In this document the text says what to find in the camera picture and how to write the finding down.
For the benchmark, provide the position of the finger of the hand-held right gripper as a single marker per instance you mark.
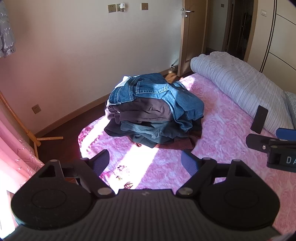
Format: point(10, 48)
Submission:
point(256, 140)
point(286, 134)

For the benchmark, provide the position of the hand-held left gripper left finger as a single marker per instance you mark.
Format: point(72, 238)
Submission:
point(103, 162)

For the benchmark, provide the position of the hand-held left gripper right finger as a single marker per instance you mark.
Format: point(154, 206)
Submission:
point(187, 163)

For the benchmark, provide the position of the blue denim jeans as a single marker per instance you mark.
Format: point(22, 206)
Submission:
point(152, 88)

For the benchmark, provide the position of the dark red garment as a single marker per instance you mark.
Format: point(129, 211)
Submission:
point(181, 143)

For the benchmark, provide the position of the black smartphone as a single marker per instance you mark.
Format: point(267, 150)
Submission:
point(259, 119)

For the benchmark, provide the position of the grey plaid pillow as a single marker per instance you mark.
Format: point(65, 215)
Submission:
point(291, 102)

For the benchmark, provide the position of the grey teal garment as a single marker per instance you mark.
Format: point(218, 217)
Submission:
point(143, 133)

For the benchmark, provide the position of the white striped quilt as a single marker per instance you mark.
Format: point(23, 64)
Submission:
point(242, 81)

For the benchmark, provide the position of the wooden coat rack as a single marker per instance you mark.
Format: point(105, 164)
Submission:
point(30, 134)

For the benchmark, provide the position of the pink curtain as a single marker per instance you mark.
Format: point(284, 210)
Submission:
point(13, 157)

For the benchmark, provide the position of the cream wardrobe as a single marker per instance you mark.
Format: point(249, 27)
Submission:
point(277, 41)

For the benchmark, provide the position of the wooden door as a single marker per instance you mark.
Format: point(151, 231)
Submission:
point(192, 34)

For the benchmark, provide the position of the silver padded jacket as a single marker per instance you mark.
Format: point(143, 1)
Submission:
point(7, 34)

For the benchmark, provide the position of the gold wall socket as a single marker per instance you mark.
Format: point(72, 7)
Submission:
point(36, 109)
point(111, 8)

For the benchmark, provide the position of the wooden door frame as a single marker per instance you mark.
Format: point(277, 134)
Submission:
point(231, 27)

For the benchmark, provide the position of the white wall switch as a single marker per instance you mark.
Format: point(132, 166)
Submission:
point(263, 12)

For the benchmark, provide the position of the gold wall switch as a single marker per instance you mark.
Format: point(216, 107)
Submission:
point(144, 6)

